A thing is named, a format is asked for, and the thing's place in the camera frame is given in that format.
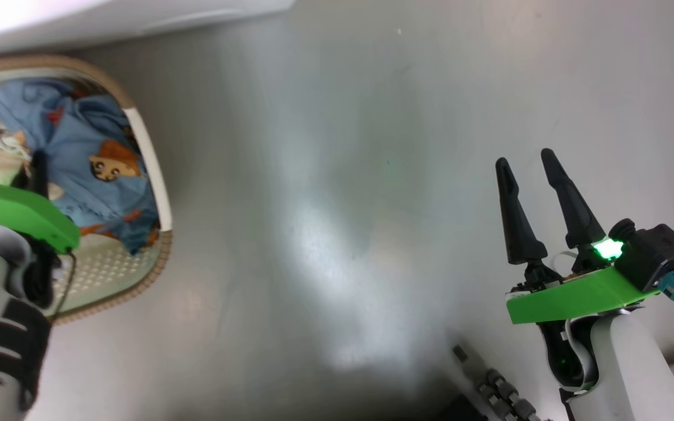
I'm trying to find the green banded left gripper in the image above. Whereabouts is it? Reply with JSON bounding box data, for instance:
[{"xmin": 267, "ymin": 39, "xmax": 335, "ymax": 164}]
[{"xmin": 0, "ymin": 151, "xmax": 82, "ymax": 254}]

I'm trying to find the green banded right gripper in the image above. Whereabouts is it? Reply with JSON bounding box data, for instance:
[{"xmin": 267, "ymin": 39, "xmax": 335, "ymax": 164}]
[{"xmin": 495, "ymin": 148, "xmax": 661, "ymax": 390}]

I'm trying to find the white cream cloth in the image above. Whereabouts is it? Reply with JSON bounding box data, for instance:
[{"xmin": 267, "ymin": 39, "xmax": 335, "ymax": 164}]
[{"xmin": 0, "ymin": 102, "xmax": 32, "ymax": 160}]

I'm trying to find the blue cartoon print garment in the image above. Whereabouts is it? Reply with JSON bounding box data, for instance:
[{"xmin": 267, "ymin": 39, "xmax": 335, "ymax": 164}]
[{"xmin": 0, "ymin": 79, "xmax": 161, "ymax": 256}]

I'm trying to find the cream perforated laundry basket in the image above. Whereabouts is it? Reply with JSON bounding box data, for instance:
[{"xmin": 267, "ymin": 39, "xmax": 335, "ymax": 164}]
[{"xmin": 0, "ymin": 56, "xmax": 173, "ymax": 326}]

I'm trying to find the white front-load washing machine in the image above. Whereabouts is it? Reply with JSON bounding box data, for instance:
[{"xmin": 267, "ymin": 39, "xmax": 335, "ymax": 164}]
[{"xmin": 0, "ymin": 0, "xmax": 297, "ymax": 59}]

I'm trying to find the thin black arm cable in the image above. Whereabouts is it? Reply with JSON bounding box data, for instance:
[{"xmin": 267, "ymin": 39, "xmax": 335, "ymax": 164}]
[{"xmin": 50, "ymin": 250, "xmax": 78, "ymax": 319}]

